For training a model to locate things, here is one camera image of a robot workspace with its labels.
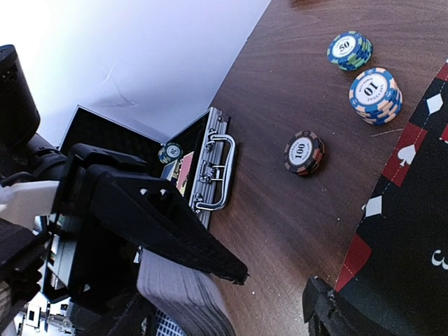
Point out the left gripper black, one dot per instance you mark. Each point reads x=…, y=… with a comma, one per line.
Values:
x=105, y=207

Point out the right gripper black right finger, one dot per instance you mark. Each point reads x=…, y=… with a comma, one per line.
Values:
x=336, y=311

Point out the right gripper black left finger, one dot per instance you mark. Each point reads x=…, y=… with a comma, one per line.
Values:
x=135, y=317

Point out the blue playing card deck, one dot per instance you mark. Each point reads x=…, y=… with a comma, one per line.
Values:
x=188, y=296

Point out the blue white poker chip stack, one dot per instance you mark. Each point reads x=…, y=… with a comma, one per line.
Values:
x=375, y=96

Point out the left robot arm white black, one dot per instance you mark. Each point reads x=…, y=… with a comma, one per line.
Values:
x=25, y=157

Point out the green chip inside case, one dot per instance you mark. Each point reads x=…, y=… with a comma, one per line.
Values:
x=170, y=152

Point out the aluminium poker case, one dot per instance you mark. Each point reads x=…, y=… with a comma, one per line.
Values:
x=202, y=175

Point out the round red black poker mat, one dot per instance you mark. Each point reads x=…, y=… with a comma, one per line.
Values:
x=395, y=271

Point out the brown poker chip stack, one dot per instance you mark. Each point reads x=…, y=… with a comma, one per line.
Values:
x=303, y=153

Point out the green poker chip stack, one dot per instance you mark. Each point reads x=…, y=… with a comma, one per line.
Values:
x=349, y=50

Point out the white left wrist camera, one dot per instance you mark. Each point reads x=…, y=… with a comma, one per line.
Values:
x=21, y=203

